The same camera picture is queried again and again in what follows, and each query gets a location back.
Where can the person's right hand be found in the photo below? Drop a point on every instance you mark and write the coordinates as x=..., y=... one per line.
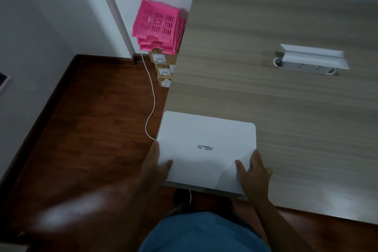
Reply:
x=255, y=182

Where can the person's left hand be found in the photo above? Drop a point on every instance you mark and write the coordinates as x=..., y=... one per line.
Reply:
x=150, y=172

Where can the person's right thumb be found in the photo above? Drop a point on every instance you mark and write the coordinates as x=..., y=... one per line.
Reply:
x=241, y=168

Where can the person's left thumb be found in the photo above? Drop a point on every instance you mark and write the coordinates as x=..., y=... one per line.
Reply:
x=167, y=166

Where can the white laptop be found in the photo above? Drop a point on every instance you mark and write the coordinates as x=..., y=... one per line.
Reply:
x=203, y=136

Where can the person's right forearm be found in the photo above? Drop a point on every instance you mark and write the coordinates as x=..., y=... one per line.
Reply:
x=280, y=228

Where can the person's blue clothing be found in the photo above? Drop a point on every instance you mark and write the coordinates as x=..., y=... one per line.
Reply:
x=200, y=234

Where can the small labelled cardboard box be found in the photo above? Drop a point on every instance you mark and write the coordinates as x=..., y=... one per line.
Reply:
x=164, y=82

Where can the medium labelled cardboard box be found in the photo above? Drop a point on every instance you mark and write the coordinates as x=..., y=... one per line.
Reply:
x=164, y=70

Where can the large labelled cardboard box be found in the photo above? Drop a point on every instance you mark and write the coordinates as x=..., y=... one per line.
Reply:
x=161, y=57

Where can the pink plastic basket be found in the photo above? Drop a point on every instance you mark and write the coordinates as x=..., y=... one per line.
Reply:
x=165, y=48
x=158, y=21

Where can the white desk power socket box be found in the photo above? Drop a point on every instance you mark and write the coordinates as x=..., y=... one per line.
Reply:
x=313, y=59

